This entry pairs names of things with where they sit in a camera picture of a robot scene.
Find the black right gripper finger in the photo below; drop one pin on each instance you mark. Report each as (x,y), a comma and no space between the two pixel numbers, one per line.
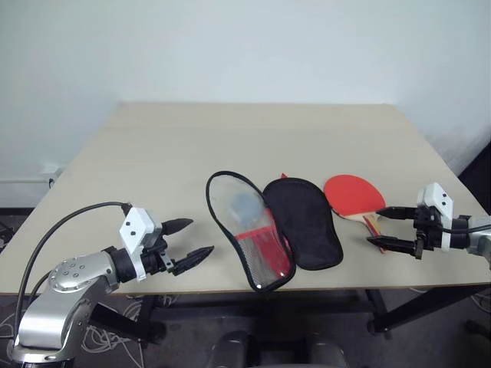
(397,245)
(399,213)

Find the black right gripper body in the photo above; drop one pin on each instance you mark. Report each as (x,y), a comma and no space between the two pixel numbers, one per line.
(427,230)

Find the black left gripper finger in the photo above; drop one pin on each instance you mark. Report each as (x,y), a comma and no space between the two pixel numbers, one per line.
(193,258)
(177,225)

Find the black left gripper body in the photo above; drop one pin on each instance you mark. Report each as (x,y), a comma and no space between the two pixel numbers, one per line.
(154,263)

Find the red table tennis paddle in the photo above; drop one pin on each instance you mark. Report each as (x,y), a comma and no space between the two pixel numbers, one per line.
(353,195)

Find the grey cloth piece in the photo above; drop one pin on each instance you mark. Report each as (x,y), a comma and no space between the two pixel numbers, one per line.
(245,207)

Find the red and black paddle case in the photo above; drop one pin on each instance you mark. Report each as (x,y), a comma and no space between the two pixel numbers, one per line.
(307,224)

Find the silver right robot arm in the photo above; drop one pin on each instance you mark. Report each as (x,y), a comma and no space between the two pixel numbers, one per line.
(477,239)

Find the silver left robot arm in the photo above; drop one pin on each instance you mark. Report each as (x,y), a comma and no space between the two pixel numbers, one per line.
(73,273)

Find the black background panel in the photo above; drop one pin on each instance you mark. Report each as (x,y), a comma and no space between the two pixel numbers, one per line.
(479,165)

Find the dark grey rounded shape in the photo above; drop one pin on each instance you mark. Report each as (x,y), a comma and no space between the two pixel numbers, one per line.
(326,354)
(234,350)

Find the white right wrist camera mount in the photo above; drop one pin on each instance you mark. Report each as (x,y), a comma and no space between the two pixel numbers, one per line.
(435,195)

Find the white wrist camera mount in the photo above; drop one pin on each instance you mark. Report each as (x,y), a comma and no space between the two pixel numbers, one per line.
(435,195)
(135,226)

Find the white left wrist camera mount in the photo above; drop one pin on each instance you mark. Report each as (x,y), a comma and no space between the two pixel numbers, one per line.
(135,226)

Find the black metal table frame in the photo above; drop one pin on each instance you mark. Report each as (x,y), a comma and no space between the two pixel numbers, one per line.
(383,314)

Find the white wall socket box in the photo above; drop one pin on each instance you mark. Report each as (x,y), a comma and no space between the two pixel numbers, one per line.
(51,174)

